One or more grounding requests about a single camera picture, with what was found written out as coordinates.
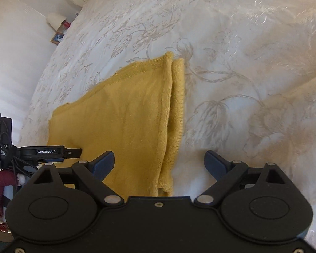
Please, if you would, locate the red bottle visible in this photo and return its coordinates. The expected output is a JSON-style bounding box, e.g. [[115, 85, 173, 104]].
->
[[62, 20, 71, 29]]

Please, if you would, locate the white bedside lamp left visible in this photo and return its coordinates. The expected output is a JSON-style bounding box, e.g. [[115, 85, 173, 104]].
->
[[46, 13, 66, 30]]

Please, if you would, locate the mustard yellow knit sweater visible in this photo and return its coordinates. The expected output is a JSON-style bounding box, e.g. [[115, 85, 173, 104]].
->
[[48, 52, 184, 198]]

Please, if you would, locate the white floral bedspread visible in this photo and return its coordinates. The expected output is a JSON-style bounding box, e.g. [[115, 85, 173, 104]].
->
[[20, 0, 316, 248]]

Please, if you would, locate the wooden picture frame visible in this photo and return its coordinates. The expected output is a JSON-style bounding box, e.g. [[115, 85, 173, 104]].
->
[[51, 32, 64, 45]]

